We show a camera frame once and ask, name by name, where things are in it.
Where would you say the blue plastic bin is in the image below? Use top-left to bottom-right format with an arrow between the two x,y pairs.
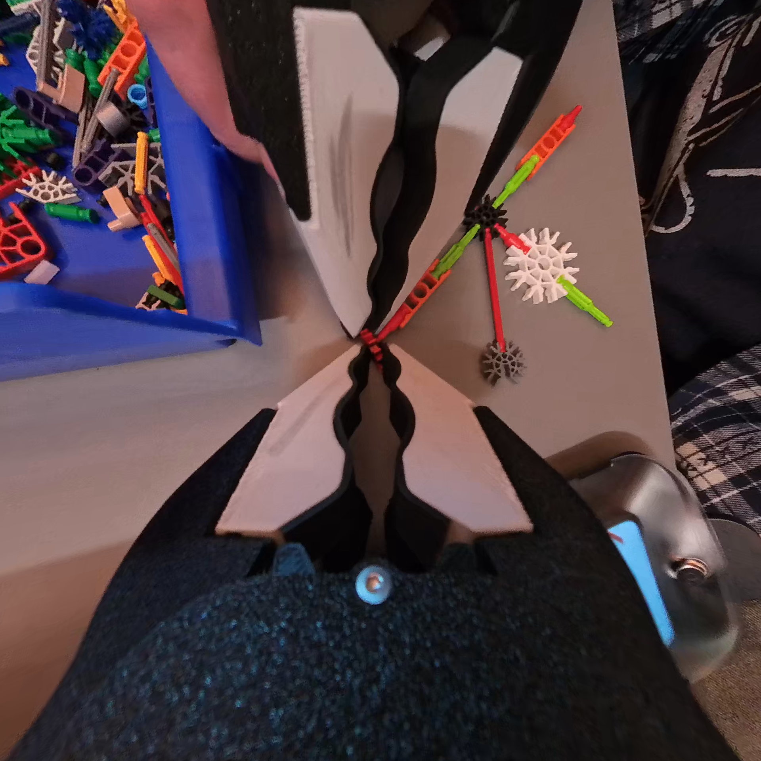
0,0 -> 262,381

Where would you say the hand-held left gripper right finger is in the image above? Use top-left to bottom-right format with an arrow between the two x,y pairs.
383,345 -> 534,560

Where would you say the long red plastic rod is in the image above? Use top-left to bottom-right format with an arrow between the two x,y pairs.
483,227 -> 507,352

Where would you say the small red toothed connector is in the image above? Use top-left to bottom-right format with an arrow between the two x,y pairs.
358,328 -> 387,372

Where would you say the dark printed t-shirt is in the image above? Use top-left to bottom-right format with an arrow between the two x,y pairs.
612,0 -> 761,393

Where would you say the pile of colourful toy pieces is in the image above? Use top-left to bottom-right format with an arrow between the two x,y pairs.
0,0 -> 188,313

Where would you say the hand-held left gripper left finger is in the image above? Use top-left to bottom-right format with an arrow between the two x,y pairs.
214,345 -> 374,560

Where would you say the person's right hand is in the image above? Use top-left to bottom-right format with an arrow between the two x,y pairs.
128,0 -> 280,179

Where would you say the round stand base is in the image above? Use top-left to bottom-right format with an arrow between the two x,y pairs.
707,518 -> 761,602

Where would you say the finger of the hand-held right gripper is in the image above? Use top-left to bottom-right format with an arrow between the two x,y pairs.
369,46 -> 525,334
293,7 -> 417,337

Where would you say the orange plastic connector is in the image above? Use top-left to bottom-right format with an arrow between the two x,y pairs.
516,114 -> 570,179
400,270 -> 451,316

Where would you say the black hub connector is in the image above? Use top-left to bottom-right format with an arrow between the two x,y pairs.
463,195 -> 509,229

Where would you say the white snowflake connector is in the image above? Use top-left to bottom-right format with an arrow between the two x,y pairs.
503,228 -> 580,304

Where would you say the green plastic rod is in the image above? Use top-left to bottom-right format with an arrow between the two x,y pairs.
431,225 -> 481,280
492,156 -> 541,206
556,276 -> 614,329

